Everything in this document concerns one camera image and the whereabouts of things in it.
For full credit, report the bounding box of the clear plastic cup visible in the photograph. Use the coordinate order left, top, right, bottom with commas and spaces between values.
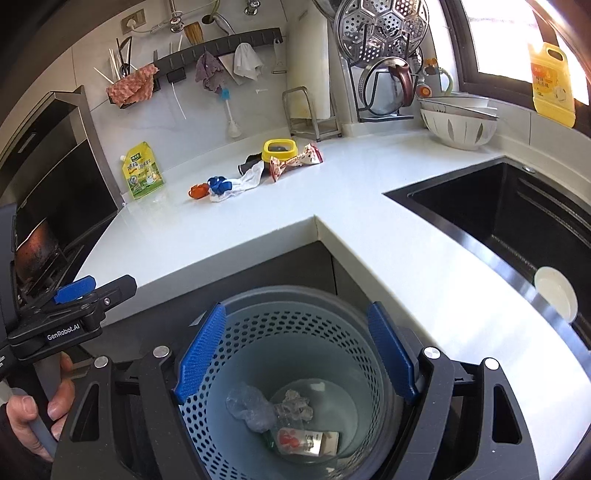
270, 378, 360, 464

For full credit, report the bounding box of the patterned white paper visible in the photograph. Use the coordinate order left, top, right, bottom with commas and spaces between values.
274, 389, 314, 422

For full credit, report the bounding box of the red green carton box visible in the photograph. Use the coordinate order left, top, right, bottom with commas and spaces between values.
263, 427, 339, 459

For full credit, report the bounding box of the yellow rimmed clear lid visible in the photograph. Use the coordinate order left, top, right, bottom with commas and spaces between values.
262, 139, 298, 163

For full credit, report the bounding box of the white plastic bag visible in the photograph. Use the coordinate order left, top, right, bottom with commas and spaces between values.
225, 383, 276, 434

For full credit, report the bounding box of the grey perforated trash bin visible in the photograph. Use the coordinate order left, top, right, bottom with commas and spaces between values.
179, 286, 403, 479

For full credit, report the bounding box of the black kitchen sink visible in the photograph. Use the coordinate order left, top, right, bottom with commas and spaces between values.
387, 157, 590, 356

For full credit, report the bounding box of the person's left hand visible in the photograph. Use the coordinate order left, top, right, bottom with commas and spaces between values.
6, 353, 75, 462

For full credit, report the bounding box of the black stove range unit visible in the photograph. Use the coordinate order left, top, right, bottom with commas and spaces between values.
1, 87, 123, 307

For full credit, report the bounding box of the yellow green seasoning pouch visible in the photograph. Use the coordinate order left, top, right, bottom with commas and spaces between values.
120, 142, 164, 200

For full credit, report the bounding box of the orange peel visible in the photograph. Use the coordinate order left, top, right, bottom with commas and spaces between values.
187, 183, 211, 200

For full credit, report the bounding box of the dark grey cloth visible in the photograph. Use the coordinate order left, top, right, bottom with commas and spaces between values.
238, 153, 263, 175

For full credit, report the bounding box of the pink hanging cloth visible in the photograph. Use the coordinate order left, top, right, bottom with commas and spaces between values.
106, 64, 158, 108

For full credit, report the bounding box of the red white snack wrapper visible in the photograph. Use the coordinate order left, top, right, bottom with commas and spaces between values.
269, 144, 324, 182

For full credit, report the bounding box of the white bottle brush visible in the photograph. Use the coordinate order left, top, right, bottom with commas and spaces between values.
219, 87, 242, 139

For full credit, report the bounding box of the black dish rack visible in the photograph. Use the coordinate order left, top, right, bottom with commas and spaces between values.
341, 0, 445, 123

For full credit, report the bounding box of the white colander bowl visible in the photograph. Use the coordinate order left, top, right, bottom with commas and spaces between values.
419, 95, 498, 150

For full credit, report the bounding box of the metal cutting board rack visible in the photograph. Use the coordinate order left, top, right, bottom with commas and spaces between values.
281, 86, 342, 142

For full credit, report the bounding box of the purple hanging cloth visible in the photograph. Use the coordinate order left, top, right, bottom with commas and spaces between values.
195, 51, 225, 94

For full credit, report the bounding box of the white hanging cloth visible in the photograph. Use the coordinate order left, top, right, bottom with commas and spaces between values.
233, 42, 263, 81

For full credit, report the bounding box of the white cutting board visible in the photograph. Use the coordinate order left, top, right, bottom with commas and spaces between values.
283, 1, 331, 120

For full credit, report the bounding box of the perforated steel steamer plate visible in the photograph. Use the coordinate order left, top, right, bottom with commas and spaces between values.
332, 0, 430, 68

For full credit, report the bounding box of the black wall hook rail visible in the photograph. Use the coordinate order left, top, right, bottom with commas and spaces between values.
119, 26, 284, 110

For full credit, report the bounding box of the white wall socket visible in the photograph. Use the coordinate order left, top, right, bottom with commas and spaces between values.
120, 9, 146, 35

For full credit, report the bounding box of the window frame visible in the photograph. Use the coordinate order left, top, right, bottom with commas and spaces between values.
441, 1, 590, 135

